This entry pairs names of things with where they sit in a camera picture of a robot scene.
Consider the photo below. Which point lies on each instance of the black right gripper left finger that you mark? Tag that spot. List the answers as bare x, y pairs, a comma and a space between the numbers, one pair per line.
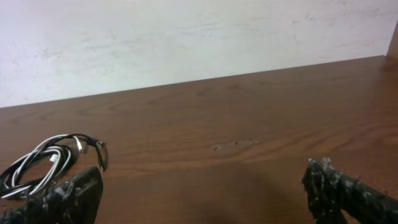
76, 200

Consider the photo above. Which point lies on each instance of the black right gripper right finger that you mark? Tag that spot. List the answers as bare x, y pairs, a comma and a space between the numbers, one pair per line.
330, 193

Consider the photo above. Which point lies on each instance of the wooden side panel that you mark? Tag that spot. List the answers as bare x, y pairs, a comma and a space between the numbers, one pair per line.
393, 46

